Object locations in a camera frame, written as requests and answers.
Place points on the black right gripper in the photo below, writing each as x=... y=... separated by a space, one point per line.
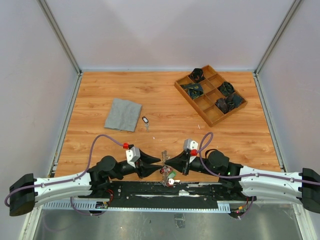
x=179 y=161

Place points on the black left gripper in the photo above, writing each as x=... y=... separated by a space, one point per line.
x=143 y=171

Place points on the metal key ring disc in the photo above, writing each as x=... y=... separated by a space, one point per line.
x=167 y=172

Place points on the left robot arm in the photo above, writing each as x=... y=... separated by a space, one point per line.
x=29 y=192

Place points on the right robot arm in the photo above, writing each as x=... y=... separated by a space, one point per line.
x=242 y=181

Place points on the black key tag with key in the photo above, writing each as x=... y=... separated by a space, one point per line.
x=146 y=123

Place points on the grey folded cloth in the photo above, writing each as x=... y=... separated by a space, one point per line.
x=123 y=115

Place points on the wooden compartment tray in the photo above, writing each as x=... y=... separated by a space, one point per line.
x=205 y=105

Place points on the dark green patterned tie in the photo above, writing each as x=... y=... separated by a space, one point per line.
x=194 y=90

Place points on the dark green floral tie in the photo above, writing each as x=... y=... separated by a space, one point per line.
x=226 y=88

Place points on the black orange rolled tie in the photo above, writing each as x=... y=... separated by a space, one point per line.
x=197 y=75

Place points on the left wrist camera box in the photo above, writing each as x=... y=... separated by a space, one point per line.
x=132 y=155

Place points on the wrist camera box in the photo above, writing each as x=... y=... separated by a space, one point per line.
x=132 y=155
x=191 y=148

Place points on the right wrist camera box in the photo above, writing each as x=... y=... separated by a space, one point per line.
x=191 y=148

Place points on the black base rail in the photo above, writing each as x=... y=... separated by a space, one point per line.
x=185 y=197

